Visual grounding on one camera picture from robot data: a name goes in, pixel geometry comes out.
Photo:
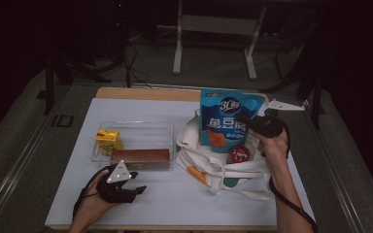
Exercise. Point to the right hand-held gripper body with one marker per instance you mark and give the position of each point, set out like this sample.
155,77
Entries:
268,126

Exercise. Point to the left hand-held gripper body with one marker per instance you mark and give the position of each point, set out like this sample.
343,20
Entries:
118,192

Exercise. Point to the long brown box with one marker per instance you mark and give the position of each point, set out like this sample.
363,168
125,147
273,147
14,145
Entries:
141,157

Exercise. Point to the blue snack pouch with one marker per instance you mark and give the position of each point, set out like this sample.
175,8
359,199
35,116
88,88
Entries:
220,129

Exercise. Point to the red round tin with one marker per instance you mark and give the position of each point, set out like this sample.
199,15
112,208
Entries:
239,154

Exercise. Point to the clear plastic box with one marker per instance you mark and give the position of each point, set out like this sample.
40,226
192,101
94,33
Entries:
145,136

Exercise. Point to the yellow juice carton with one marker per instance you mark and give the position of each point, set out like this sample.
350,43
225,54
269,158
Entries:
108,139

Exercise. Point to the white canvas tote bag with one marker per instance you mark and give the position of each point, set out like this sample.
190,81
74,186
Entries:
191,155

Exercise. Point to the person's right hand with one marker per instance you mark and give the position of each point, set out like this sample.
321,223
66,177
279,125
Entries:
275,147

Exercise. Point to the person's left hand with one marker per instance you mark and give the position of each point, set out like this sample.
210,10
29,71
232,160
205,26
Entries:
92,205

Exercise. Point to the white table board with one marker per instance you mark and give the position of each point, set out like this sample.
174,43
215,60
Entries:
175,207

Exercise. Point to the black metal stand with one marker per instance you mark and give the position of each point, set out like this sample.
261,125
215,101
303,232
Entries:
49,84
317,97

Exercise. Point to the white metal stand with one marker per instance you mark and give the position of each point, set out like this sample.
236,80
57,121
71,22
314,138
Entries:
220,25

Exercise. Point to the small black floor bracket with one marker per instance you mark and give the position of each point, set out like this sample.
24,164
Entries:
63,120

